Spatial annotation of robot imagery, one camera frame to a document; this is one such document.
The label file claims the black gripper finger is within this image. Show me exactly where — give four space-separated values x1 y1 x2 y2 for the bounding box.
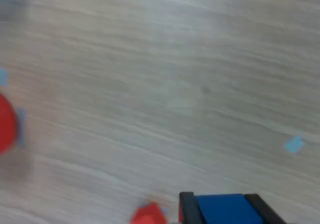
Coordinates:
244 193 288 224
179 191 203 224

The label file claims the blue cube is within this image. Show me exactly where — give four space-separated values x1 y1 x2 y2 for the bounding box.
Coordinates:
194 194 262 224

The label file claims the red plastic cup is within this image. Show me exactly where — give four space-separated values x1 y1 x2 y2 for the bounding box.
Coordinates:
0 93 20 155

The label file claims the red cube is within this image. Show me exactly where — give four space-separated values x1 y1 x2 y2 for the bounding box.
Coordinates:
129 202 168 224

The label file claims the small blue tape marker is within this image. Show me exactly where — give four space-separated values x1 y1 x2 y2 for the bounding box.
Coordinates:
283 135 305 155
16 108 28 149
0 68 10 87

